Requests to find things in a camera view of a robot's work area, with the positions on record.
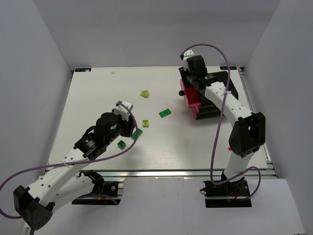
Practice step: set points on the green upturned square lego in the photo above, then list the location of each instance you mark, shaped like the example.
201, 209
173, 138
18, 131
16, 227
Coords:
121, 144

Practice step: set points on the pink top drawer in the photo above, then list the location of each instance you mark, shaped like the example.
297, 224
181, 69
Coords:
182, 93

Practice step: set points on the black drawer cabinet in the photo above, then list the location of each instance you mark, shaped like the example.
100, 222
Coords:
217, 85

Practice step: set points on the aluminium front rail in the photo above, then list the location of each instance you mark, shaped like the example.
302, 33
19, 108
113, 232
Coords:
265, 173

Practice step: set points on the pink bottom drawer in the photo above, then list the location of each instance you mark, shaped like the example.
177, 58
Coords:
195, 111

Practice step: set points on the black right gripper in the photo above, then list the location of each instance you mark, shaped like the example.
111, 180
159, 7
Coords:
185, 74

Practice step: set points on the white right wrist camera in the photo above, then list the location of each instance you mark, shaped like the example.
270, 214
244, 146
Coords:
187, 54

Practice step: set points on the light green sloped lego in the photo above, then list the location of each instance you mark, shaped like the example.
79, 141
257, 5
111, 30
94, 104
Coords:
144, 93

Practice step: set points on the light green square lego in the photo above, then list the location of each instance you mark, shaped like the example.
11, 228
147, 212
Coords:
145, 123

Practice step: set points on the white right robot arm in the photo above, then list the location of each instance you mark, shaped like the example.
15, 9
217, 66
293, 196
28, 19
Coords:
248, 128

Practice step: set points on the pink drawer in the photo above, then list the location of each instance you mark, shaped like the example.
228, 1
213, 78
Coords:
195, 111
182, 93

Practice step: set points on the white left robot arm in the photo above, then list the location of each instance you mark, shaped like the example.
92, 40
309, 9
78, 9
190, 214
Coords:
34, 203

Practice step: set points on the green upturned long lego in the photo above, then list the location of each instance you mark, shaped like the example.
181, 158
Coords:
136, 134

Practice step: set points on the green eight-stud lego plate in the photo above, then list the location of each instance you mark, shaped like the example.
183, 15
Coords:
164, 113

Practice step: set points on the red sloped lego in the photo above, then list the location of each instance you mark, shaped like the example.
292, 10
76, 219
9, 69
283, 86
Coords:
192, 97

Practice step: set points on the left blue label sticker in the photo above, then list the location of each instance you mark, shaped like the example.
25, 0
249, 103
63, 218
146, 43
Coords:
82, 70

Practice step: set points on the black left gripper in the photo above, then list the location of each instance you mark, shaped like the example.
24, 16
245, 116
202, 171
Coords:
128, 127

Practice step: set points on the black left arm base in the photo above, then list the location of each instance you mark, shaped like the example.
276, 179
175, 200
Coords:
103, 193

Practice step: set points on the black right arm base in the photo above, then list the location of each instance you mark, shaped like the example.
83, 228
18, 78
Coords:
228, 195

